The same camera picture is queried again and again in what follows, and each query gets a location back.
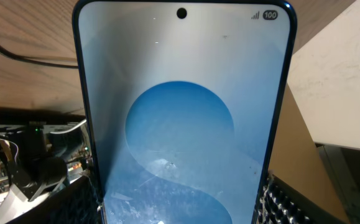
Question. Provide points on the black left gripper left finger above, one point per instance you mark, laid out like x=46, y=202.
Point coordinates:
x=76, y=204

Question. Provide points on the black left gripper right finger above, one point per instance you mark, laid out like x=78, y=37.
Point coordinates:
x=281, y=204

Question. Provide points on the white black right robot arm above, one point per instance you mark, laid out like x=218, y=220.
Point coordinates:
x=36, y=157

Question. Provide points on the brown cardboard panel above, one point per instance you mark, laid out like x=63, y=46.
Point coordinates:
x=296, y=161

